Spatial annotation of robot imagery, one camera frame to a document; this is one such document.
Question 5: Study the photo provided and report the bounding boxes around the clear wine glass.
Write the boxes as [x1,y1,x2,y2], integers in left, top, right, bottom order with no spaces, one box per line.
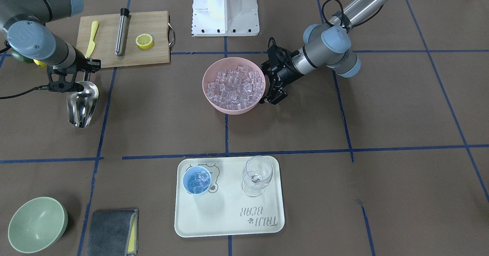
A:
[242,156,274,197]

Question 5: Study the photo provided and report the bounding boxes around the cream bear tray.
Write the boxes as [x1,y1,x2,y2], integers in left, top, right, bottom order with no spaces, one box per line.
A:
[174,156,286,238]

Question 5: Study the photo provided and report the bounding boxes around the yellow plastic knife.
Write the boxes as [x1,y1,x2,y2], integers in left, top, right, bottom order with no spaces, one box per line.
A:
[84,21,99,58]

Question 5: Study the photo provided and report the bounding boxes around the grey yellow sponge cloth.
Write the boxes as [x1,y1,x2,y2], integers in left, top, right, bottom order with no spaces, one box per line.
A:
[86,208,139,256]

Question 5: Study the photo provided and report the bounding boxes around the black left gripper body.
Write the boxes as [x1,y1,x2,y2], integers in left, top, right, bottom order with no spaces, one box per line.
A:
[261,45,302,104]

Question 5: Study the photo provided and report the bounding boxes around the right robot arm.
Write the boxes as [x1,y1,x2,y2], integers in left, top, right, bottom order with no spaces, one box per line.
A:
[1,0,101,95]

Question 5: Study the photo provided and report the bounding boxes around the green bowl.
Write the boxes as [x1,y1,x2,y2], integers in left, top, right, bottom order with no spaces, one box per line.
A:
[8,197,68,254]

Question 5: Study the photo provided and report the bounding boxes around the clear ice cubes pile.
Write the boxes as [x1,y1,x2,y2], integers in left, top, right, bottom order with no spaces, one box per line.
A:
[203,65,266,111]

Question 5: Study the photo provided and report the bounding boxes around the ice cubes in cup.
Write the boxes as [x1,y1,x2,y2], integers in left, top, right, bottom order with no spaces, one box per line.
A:
[188,171,212,194]

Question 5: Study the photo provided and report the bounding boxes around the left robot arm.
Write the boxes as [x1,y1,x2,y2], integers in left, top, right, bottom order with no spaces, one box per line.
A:
[259,0,389,105]

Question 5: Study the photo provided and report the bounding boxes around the steel muddler black cap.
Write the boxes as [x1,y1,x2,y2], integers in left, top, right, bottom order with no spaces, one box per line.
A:
[115,8,130,57]

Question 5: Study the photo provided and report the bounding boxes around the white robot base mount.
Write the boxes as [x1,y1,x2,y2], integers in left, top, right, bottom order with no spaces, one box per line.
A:
[191,0,260,37]

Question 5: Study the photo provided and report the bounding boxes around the blue cup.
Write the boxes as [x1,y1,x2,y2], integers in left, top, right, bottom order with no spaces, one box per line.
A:
[182,166,212,195]

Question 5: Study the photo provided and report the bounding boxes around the wooden cutting board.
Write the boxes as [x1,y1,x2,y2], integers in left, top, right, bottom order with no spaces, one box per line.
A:
[76,11,170,68]

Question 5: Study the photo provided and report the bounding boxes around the whole yellow lemon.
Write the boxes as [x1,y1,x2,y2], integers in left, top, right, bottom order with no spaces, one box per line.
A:
[33,59,47,67]

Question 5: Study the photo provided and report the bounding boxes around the pink bowl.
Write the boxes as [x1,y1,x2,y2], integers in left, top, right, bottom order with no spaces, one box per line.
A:
[202,57,266,115]

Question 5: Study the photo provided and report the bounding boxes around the stainless steel ice scoop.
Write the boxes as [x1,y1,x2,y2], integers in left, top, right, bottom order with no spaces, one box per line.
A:
[66,73,99,128]

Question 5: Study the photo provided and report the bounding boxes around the green lime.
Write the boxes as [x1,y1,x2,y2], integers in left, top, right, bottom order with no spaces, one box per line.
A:
[11,49,34,64]

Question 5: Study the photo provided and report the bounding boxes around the lemon half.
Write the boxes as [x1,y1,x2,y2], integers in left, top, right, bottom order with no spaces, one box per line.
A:
[136,33,154,49]

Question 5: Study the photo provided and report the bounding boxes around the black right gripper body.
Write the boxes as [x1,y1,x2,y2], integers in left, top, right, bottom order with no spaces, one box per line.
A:
[47,51,86,82]

